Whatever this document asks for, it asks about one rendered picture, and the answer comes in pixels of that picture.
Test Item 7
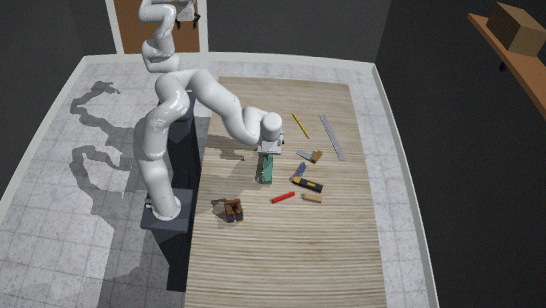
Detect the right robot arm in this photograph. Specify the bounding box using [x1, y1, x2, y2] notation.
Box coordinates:
[133, 68, 284, 221]

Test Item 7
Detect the black sliding bevel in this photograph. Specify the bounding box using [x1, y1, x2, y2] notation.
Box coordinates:
[293, 162, 323, 193]

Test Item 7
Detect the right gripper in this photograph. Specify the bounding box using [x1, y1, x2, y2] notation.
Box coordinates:
[257, 128, 284, 146]

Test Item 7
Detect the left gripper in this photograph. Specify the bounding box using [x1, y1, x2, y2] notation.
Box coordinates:
[175, 3, 201, 30]

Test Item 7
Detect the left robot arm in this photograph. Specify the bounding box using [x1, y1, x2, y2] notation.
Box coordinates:
[138, 0, 196, 73]

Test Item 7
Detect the teal flat bar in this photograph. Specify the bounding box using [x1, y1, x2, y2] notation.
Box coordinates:
[262, 154, 273, 184]

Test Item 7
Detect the grey metal ruler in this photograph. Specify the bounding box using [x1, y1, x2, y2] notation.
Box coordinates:
[320, 115, 346, 161]

